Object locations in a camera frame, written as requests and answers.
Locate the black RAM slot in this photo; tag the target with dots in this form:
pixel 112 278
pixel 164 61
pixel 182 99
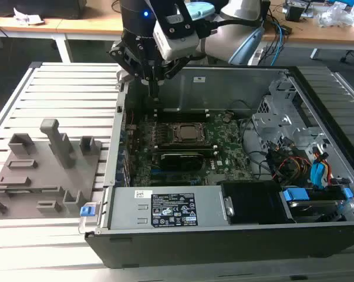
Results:
pixel 212 152
pixel 182 111
pixel 182 145
pixel 182 116

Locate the black equipment box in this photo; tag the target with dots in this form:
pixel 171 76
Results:
pixel 38 8

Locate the crumpled white paper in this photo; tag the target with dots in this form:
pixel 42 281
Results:
pixel 28 17

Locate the silver CPU in socket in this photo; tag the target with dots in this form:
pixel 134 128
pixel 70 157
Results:
pixel 190 132

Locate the white power strip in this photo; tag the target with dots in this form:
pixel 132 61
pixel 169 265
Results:
pixel 256 55

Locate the silver coin battery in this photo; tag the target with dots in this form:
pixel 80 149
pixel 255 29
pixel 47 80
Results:
pixel 226 119

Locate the black graphics card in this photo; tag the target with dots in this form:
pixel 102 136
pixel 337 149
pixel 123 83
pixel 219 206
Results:
pixel 181 161

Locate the small black container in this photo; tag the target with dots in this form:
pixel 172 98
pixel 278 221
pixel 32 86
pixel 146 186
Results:
pixel 294 13

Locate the green motherboard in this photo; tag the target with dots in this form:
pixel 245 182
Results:
pixel 229 152

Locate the metal drive cage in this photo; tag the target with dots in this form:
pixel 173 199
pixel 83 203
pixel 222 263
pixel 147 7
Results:
pixel 282 120

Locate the grey parts rack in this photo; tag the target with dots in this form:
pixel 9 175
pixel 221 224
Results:
pixel 47 182

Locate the grey power supply unit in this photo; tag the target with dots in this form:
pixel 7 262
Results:
pixel 124 208

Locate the blue case latch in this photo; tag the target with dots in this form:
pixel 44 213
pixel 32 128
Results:
pixel 87 211

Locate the clear plastic bag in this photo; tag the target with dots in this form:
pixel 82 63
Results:
pixel 338 14

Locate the black PC case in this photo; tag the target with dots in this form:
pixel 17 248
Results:
pixel 194 249

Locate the hard disk in blue carrier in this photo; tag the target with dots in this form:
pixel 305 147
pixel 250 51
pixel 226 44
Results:
pixel 297 195

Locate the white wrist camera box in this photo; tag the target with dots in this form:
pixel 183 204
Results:
pixel 176 44

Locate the wooden desk white frame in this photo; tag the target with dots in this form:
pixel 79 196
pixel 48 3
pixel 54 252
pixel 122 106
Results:
pixel 77 26
pixel 311 35

